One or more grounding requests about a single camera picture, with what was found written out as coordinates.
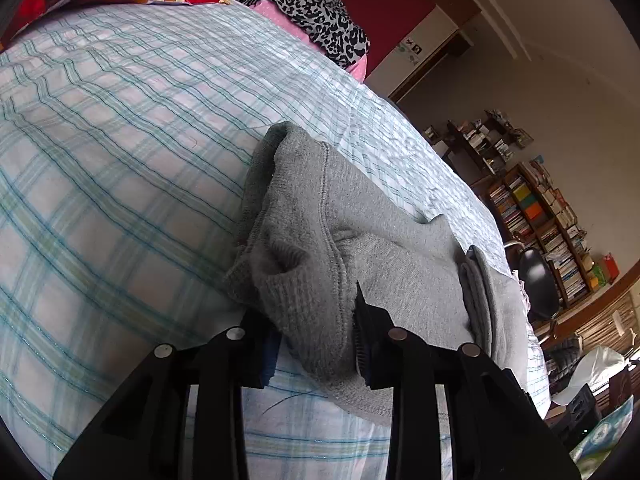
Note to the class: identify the white wardrobe door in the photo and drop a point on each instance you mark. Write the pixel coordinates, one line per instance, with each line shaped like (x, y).
(430, 30)

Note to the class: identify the teal patterned cushion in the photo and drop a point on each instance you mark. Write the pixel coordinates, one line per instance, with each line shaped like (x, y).
(607, 432)

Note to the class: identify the stack of books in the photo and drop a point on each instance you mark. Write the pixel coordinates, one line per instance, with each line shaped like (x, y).
(567, 215)

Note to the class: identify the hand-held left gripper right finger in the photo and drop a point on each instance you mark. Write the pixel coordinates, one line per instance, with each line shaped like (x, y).
(364, 345)

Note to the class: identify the black speaker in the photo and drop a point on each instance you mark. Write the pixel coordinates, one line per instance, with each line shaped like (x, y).
(582, 410)

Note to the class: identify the white cloth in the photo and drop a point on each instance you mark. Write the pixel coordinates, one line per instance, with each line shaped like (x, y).
(522, 292)

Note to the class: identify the grey sweatshirt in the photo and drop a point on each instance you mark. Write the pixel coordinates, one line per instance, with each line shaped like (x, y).
(400, 260)

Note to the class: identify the black chair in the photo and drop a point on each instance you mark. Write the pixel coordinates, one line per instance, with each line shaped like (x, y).
(537, 272)

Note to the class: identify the white bag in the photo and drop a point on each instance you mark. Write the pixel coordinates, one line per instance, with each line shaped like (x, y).
(595, 370)

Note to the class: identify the small desk shelf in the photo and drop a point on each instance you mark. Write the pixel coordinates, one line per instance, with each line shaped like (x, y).
(485, 140)

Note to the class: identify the red box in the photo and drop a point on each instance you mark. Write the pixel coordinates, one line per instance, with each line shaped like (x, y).
(610, 266)

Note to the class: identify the wooden bookshelf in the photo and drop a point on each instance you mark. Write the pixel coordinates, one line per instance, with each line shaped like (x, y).
(540, 220)

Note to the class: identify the dark wooden desk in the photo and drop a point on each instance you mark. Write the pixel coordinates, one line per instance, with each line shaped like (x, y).
(460, 160)

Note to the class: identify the leopard print cloth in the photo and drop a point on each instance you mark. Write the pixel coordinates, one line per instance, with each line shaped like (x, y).
(320, 15)

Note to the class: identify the bed with plaid sheet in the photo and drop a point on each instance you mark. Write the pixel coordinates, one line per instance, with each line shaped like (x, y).
(125, 160)

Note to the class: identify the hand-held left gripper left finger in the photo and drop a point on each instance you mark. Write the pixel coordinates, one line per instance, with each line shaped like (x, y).
(270, 355)

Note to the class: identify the green box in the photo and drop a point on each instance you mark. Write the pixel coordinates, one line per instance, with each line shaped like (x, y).
(598, 275)

